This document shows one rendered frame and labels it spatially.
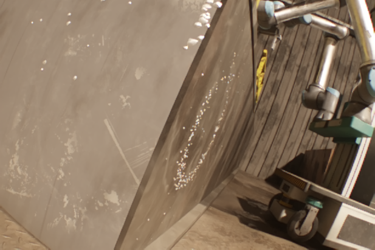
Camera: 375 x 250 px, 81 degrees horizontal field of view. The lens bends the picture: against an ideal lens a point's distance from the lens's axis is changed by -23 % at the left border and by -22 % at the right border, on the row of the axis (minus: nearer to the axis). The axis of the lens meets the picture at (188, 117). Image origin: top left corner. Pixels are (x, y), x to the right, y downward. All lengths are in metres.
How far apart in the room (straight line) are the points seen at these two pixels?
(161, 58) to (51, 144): 0.26
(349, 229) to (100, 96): 1.35
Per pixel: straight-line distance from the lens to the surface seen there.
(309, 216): 1.45
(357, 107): 1.50
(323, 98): 1.98
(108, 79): 0.48
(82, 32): 0.55
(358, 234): 1.56
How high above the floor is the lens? 0.35
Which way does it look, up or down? 2 degrees up
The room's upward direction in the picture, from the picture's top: 23 degrees clockwise
